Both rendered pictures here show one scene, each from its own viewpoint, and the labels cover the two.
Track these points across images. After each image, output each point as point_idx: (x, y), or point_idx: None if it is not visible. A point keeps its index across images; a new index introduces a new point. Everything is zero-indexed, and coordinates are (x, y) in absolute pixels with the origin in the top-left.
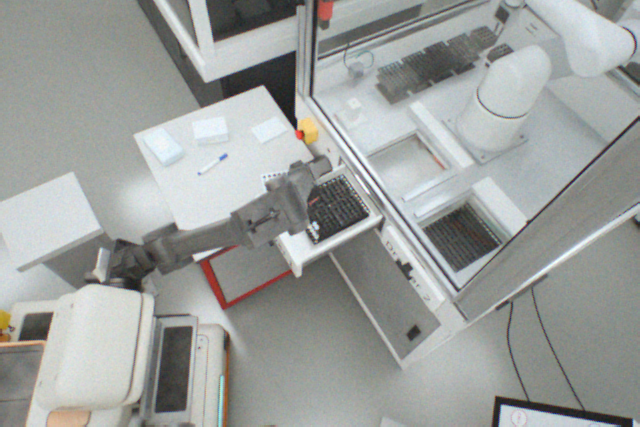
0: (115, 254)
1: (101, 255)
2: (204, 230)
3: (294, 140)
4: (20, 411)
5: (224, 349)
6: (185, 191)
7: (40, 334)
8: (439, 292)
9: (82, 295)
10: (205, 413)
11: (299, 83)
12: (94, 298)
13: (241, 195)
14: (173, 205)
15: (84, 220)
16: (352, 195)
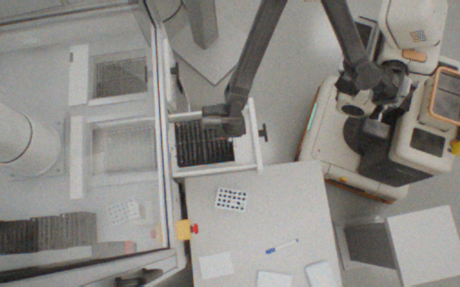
0: (397, 86)
1: (407, 87)
2: (345, 1)
3: (196, 244)
4: (442, 82)
5: (301, 149)
6: (313, 227)
7: (431, 139)
8: (164, 44)
9: (428, 9)
10: (323, 111)
11: (174, 264)
12: (420, 6)
13: (266, 203)
14: (325, 216)
15: (398, 229)
16: (180, 142)
